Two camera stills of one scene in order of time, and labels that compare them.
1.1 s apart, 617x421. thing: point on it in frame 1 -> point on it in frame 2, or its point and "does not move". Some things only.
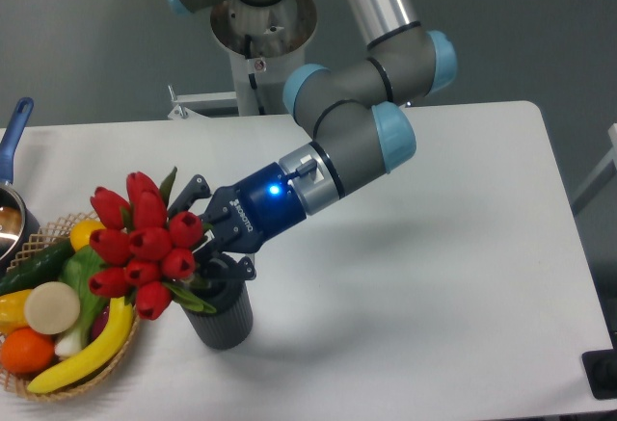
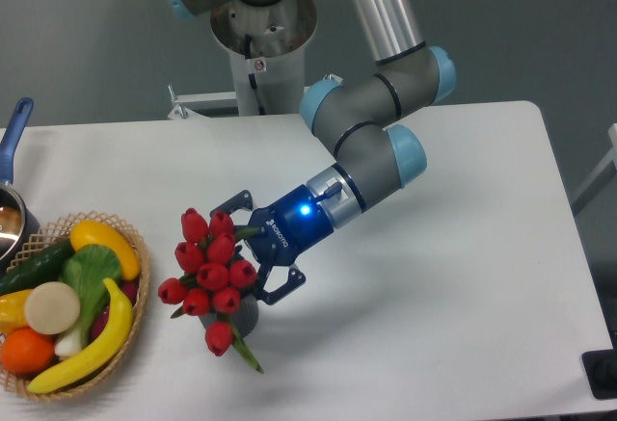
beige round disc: [52, 307] does not move
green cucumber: [44, 266] does not move
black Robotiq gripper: [260, 207] -> [281, 234]
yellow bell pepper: [13, 311] does not move
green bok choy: [75, 272] does not move
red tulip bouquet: [144, 251] -> [210, 279]
